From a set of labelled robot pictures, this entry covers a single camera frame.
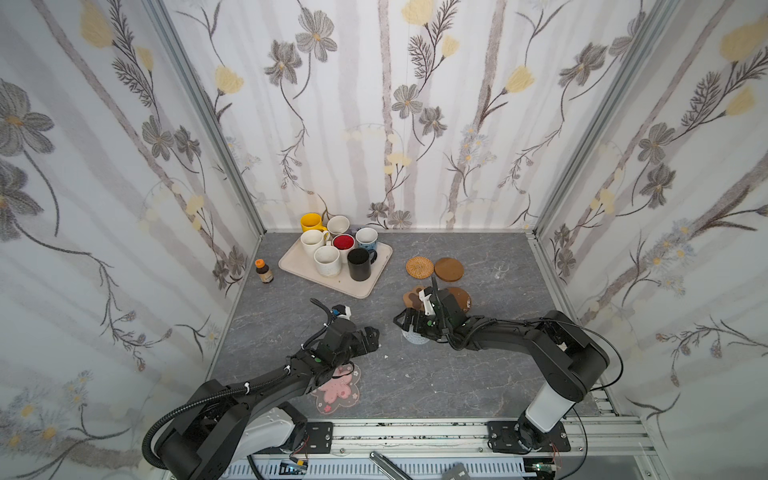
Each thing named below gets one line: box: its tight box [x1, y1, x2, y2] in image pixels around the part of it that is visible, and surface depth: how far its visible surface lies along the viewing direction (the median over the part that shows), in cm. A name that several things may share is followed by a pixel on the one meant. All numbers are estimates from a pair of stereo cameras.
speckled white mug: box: [313, 241, 341, 277], surface depth 104 cm
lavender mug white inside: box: [327, 215, 351, 235], surface depth 116 cm
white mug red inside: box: [332, 233, 356, 263], surface depth 109 cm
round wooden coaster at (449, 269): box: [434, 257, 464, 282], surface depth 111 cm
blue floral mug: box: [355, 227, 379, 250], surface depth 109 cm
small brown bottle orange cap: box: [255, 258, 274, 284], surface depth 103 cm
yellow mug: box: [300, 213, 328, 232], surface depth 115 cm
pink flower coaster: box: [310, 363, 361, 415], surface depth 82 cm
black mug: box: [347, 247, 377, 282], surface depth 104 cm
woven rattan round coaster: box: [406, 256, 434, 280], surface depth 113 cm
